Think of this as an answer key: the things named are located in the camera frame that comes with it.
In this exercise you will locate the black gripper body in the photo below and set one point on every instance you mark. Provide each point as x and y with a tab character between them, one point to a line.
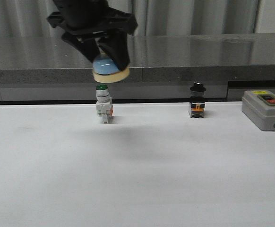
83	17

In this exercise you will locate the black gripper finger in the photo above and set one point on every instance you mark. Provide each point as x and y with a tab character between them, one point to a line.
87	48
115	45

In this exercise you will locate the blue and cream call bell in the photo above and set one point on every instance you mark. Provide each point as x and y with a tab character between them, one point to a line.
105	70

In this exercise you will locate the grey stone counter ledge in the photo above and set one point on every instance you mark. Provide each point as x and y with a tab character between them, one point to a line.
45	70

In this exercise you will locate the grey curtain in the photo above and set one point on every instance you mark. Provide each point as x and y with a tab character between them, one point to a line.
26	18

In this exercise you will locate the green push button switch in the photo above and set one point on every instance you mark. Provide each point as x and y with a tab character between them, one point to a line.
104	106

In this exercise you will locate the black selector switch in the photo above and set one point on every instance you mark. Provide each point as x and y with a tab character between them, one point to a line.
197	101

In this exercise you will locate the grey start stop switch box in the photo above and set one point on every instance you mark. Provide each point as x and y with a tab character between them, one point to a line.
259	107

